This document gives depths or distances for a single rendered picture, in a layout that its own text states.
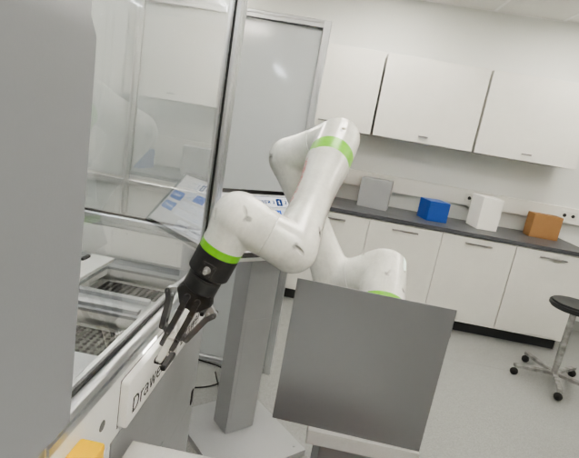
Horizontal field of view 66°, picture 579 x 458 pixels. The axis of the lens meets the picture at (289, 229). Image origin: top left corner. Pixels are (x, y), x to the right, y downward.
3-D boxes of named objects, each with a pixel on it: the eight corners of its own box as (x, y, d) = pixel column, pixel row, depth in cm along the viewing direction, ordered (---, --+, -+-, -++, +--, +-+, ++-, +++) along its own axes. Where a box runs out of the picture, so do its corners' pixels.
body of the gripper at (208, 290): (184, 268, 93) (165, 304, 95) (220, 289, 93) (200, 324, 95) (195, 259, 100) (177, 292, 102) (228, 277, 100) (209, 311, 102)
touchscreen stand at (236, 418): (304, 454, 212) (345, 250, 190) (221, 489, 184) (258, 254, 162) (249, 396, 250) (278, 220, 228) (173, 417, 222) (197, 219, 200)
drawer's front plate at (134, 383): (173, 361, 121) (177, 323, 119) (124, 430, 93) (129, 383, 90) (166, 360, 121) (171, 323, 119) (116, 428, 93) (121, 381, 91)
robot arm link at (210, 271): (243, 255, 100) (207, 234, 100) (232, 271, 89) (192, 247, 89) (231, 277, 102) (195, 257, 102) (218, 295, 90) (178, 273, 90)
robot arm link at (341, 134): (332, 153, 135) (312, 118, 129) (370, 139, 128) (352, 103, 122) (316, 189, 122) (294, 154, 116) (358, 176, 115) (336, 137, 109)
